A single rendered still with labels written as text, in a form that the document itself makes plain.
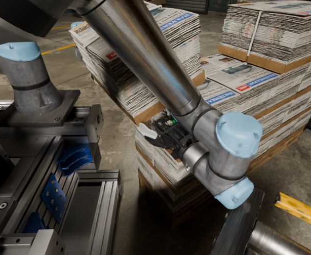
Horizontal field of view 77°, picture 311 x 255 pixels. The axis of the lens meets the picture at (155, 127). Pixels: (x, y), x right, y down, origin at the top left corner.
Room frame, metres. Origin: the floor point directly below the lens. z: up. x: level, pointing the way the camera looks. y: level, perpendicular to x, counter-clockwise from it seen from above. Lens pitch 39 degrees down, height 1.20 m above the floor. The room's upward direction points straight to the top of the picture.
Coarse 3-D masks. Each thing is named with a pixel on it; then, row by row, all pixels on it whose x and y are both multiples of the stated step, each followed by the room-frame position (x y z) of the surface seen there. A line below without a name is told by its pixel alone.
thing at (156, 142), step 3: (144, 135) 0.44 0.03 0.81; (147, 138) 0.43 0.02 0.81; (150, 138) 0.43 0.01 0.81; (156, 138) 0.42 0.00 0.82; (159, 138) 0.42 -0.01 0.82; (150, 141) 0.42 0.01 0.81; (153, 141) 0.41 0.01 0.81; (156, 141) 0.41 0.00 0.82; (159, 141) 0.41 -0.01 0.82; (153, 144) 0.41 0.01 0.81; (156, 144) 0.40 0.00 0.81; (159, 144) 0.40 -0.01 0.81; (162, 144) 0.40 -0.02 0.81; (162, 147) 0.40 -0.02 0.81
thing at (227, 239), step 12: (252, 192) 0.26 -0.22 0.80; (252, 204) 0.23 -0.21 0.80; (228, 216) 0.20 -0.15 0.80; (240, 216) 0.20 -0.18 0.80; (252, 216) 0.20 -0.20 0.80; (228, 228) 0.18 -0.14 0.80; (240, 228) 0.18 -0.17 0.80; (252, 228) 0.18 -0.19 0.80; (216, 240) 0.15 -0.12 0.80; (228, 240) 0.15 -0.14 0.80; (240, 240) 0.15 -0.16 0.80; (216, 252) 0.13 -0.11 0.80; (228, 252) 0.13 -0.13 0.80; (240, 252) 0.13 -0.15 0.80
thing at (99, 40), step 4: (148, 8) 0.75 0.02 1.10; (156, 8) 0.75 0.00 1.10; (160, 8) 0.74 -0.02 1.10; (152, 12) 0.71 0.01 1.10; (88, 40) 0.63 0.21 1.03; (96, 40) 0.62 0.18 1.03; (100, 40) 0.62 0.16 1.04; (84, 44) 0.62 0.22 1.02; (92, 44) 0.61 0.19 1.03; (96, 44) 0.60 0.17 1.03; (88, 48) 0.58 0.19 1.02; (88, 52) 0.63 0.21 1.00; (92, 56) 0.60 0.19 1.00; (92, 60) 0.63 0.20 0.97; (96, 64) 0.59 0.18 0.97; (96, 68) 0.63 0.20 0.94; (100, 76) 0.63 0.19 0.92; (104, 80) 0.60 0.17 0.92; (104, 84) 0.63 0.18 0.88; (112, 96) 0.63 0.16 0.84
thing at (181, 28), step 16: (160, 16) 0.65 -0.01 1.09; (176, 16) 0.61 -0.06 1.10; (192, 16) 0.59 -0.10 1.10; (176, 32) 0.56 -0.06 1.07; (192, 32) 0.59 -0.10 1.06; (96, 48) 0.56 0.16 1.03; (176, 48) 0.56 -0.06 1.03; (192, 48) 0.60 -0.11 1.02; (112, 64) 0.46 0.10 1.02; (192, 64) 0.60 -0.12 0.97; (112, 80) 0.48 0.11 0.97; (128, 80) 0.48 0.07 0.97; (128, 96) 0.48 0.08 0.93; (144, 96) 0.50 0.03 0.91; (128, 112) 0.51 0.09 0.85
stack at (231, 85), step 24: (216, 72) 0.87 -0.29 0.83; (240, 72) 0.87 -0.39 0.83; (264, 72) 0.87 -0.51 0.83; (288, 72) 0.88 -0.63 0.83; (216, 96) 0.65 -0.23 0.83; (240, 96) 0.68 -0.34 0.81; (264, 96) 0.80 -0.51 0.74; (288, 96) 0.95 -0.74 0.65; (264, 120) 0.85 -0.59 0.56; (144, 144) 0.74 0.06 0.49; (264, 144) 0.93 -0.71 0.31; (144, 168) 0.76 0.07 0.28; (168, 168) 0.57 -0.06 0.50; (168, 192) 0.56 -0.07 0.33; (192, 192) 0.59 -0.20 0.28; (168, 216) 0.54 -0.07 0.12
